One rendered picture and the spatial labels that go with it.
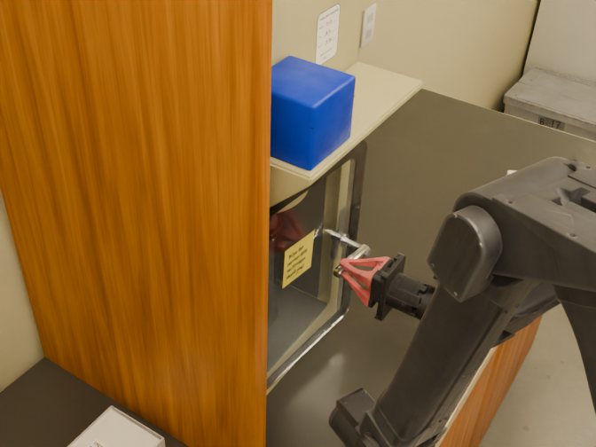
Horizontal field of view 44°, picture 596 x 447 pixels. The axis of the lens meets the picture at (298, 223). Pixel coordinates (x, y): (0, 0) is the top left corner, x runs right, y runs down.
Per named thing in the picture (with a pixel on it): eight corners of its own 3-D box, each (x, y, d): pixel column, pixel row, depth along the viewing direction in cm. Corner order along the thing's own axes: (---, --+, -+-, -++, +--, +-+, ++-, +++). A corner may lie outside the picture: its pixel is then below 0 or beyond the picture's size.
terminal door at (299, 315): (243, 406, 124) (240, 221, 100) (345, 309, 144) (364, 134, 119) (247, 409, 124) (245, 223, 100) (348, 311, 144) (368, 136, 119)
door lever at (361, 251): (315, 269, 123) (316, 257, 122) (347, 241, 129) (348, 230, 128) (341, 283, 121) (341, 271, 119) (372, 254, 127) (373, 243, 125)
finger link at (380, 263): (352, 239, 123) (402, 261, 119) (348, 271, 127) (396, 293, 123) (331, 262, 118) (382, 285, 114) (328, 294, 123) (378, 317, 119)
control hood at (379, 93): (234, 212, 98) (232, 149, 92) (352, 115, 120) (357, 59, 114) (306, 244, 93) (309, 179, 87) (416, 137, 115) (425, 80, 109)
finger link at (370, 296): (352, 236, 122) (403, 257, 118) (348, 268, 127) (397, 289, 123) (332, 257, 118) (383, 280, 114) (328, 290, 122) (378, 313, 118)
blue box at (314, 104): (243, 146, 93) (243, 82, 87) (287, 115, 99) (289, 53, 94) (310, 173, 88) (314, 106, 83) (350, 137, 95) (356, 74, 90)
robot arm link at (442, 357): (499, 257, 44) (623, 198, 48) (443, 192, 47) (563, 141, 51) (368, 488, 78) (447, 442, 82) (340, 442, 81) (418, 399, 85)
